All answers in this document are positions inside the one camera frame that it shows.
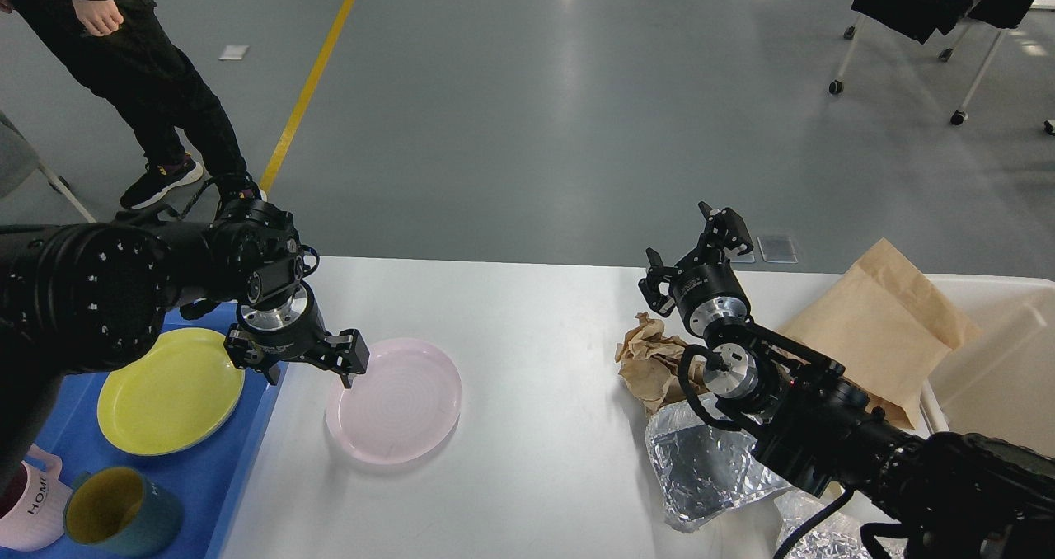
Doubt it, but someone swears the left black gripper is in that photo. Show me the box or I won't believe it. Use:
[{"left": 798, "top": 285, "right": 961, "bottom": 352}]
[{"left": 223, "top": 282, "right": 370, "bottom": 389}]

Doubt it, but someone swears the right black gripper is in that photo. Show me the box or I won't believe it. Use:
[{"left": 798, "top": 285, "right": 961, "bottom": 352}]
[{"left": 638, "top": 201, "right": 754, "bottom": 338}]

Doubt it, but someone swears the pink plate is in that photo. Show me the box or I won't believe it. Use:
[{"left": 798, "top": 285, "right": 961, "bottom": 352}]
[{"left": 325, "top": 338, "right": 463, "bottom": 466}]

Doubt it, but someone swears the teal mug yellow inside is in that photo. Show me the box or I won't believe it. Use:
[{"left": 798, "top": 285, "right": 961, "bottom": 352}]
[{"left": 63, "top": 466, "right": 184, "bottom": 558}]

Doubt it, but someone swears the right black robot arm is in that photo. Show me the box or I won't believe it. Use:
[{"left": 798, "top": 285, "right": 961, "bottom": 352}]
[{"left": 638, "top": 203, "right": 1054, "bottom": 558}]

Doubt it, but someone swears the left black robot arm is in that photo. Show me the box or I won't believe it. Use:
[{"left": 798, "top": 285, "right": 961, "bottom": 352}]
[{"left": 1, "top": 199, "right": 370, "bottom": 486}]

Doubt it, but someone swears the crumpled brown paper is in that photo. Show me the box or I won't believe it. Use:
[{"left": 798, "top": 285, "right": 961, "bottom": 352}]
[{"left": 615, "top": 312, "right": 689, "bottom": 417}]

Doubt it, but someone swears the yellow plate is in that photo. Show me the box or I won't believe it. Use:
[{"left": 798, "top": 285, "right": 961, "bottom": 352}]
[{"left": 96, "top": 327, "right": 245, "bottom": 455}]

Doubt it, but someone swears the aluminium foil container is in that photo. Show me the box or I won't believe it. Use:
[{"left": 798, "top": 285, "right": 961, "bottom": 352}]
[{"left": 645, "top": 401, "right": 792, "bottom": 533}]

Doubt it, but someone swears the brown paper bag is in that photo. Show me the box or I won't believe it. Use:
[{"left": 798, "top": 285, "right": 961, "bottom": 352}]
[{"left": 780, "top": 239, "right": 981, "bottom": 429}]

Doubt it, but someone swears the white clothes rack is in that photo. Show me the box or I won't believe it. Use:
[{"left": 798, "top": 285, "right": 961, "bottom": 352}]
[{"left": 809, "top": 11, "right": 1053, "bottom": 143}]

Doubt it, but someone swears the crumpled foil piece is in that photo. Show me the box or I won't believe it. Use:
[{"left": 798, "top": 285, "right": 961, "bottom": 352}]
[{"left": 775, "top": 489, "right": 894, "bottom": 558}]

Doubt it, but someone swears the pink HOME mug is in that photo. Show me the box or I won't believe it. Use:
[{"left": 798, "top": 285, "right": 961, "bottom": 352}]
[{"left": 1, "top": 444, "right": 73, "bottom": 552}]

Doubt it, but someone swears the white plastic bin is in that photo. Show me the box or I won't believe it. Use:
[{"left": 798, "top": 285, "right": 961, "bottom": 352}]
[{"left": 921, "top": 275, "right": 1054, "bottom": 455}]

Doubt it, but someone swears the person in black trousers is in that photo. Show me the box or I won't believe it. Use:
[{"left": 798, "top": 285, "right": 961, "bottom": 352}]
[{"left": 2, "top": 0, "right": 265, "bottom": 209}]

